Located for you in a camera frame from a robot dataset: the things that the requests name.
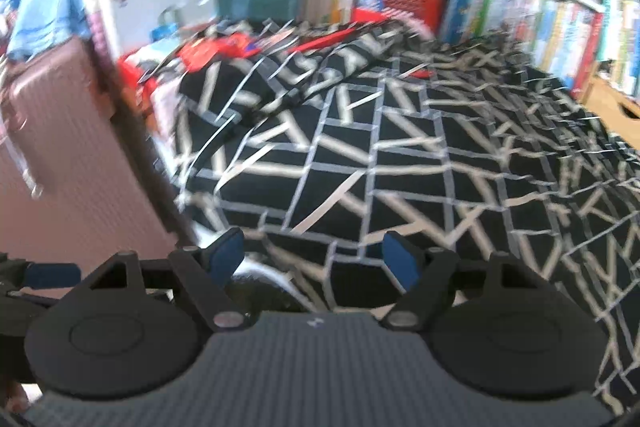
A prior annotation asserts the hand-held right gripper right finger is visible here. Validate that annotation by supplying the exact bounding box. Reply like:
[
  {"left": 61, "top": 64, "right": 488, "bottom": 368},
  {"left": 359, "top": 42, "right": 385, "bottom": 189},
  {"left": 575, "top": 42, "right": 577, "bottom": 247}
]
[{"left": 381, "top": 231, "right": 556, "bottom": 330}]

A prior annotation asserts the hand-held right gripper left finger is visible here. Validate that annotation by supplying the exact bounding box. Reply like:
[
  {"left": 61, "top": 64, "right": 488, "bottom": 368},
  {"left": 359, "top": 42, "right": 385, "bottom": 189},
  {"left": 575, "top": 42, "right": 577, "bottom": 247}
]
[{"left": 75, "top": 227, "right": 246, "bottom": 333}]

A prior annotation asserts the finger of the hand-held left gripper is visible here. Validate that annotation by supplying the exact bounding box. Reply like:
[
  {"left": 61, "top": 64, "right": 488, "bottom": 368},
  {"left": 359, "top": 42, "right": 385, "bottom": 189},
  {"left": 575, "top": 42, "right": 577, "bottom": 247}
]
[{"left": 22, "top": 262, "right": 82, "bottom": 289}]

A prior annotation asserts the pink suitcase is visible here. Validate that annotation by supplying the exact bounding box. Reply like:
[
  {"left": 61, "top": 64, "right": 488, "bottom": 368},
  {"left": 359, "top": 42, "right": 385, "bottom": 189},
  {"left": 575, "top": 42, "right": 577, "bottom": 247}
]
[{"left": 0, "top": 34, "right": 196, "bottom": 298}]

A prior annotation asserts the black white patterned blanket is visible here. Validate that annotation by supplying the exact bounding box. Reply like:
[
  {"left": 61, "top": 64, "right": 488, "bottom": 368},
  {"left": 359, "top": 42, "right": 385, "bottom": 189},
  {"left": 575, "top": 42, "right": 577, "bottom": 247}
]
[{"left": 170, "top": 19, "right": 640, "bottom": 418}]

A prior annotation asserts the red plastic bag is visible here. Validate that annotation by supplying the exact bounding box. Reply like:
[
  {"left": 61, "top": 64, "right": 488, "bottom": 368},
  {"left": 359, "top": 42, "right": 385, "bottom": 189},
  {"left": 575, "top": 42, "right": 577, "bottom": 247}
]
[{"left": 120, "top": 32, "right": 261, "bottom": 88}]

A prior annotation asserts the white cloth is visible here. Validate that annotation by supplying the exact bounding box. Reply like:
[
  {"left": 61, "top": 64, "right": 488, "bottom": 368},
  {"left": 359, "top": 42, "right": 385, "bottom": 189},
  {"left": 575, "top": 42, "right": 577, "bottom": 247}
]
[{"left": 400, "top": 19, "right": 438, "bottom": 42}]

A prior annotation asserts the red cloth strip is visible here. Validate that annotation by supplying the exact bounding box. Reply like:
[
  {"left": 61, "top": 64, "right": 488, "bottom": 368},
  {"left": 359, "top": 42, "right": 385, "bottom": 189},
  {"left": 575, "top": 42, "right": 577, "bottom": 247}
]
[{"left": 295, "top": 24, "right": 351, "bottom": 52}]

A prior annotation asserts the clear plastic bottle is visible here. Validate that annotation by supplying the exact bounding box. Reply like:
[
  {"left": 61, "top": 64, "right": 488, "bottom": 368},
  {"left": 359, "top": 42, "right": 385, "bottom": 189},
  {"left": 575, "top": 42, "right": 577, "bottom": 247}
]
[{"left": 157, "top": 4, "right": 201, "bottom": 40}]

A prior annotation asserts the red plastic crate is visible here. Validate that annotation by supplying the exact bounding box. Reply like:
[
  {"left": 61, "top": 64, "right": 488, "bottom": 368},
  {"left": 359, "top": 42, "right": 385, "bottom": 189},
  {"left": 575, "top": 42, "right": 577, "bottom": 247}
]
[{"left": 351, "top": 0, "right": 451, "bottom": 30}]

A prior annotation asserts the wooden box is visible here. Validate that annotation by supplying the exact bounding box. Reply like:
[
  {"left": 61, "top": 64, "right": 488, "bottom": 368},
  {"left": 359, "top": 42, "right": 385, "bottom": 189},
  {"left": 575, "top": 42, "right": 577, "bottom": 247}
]
[{"left": 577, "top": 62, "right": 640, "bottom": 132}]

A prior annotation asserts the blue cloth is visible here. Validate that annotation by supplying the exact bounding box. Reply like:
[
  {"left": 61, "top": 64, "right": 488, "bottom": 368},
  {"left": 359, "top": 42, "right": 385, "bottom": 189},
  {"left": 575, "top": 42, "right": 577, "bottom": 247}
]
[{"left": 7, "top": 0, "right": 93, "bottom": 58}]

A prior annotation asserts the long row of books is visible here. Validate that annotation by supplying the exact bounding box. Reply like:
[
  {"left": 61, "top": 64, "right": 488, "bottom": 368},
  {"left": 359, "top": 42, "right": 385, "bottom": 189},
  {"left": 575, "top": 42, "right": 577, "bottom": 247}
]
[{"left": 442, "top": 0, "right": 640, "bottom": 100}]

